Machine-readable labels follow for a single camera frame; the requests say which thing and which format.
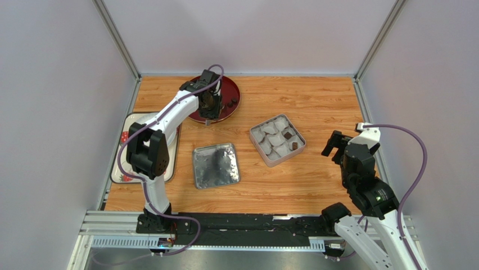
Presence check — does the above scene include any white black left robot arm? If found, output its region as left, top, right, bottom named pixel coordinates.
left=120, top=69, right=223, bottom=226

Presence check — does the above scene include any silver square tin lid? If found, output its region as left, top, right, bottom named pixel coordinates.
left=192, top=143, right=241, bottom=190

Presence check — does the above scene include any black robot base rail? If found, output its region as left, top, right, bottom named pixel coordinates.
left=135, top=211, right=339, bottom=249

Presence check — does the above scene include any dark red round tray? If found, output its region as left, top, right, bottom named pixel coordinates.
left=188, top=76, right=241, bottom=124

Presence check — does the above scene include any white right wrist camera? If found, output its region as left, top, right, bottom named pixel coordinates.
left=349, top=123, right=381, bottom=155

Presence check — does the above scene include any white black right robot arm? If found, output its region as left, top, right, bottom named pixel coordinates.
left=320, top=123, right=428, bottom=269

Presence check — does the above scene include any white scalloped plate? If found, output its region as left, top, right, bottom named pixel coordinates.
left=120, top=112, right=180, bottom=147

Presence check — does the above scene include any pink square chocolate tin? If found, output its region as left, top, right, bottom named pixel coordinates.
left=249, top=114, right=306, bottom=168

